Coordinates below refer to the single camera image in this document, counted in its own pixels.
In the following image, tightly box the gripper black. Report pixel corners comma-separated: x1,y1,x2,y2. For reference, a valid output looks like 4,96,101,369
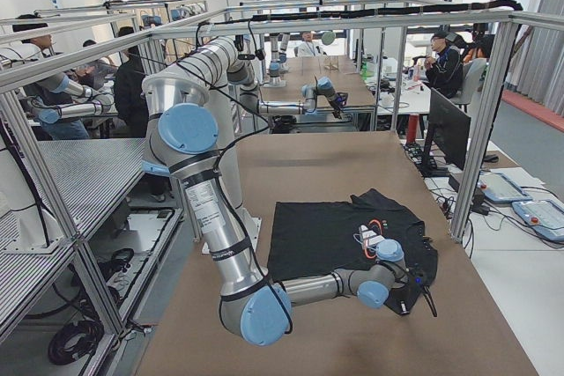
387,277,438,317
332,98,344,113

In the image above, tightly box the black graphic t-shirt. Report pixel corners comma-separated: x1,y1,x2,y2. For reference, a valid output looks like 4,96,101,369
267,188,438,287

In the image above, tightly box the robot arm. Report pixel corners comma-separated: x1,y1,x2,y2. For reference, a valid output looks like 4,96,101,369
142,37,348,174
142,71,438,346

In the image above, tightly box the man in black cap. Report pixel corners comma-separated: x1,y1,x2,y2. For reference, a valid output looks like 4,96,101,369
424,31,464,99

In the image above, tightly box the black Huawei monitor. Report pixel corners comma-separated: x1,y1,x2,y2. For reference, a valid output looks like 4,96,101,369
419,88,471,177

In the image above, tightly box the teach pendant with red button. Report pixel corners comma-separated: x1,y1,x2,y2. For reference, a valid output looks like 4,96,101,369
477,173,532,204

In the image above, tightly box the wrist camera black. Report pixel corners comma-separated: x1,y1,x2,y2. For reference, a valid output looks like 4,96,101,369
336,92,348,105
407,268,428,287

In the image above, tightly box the aluminium frame structure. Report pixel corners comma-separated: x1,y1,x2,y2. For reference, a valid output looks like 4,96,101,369
0,0,525,350

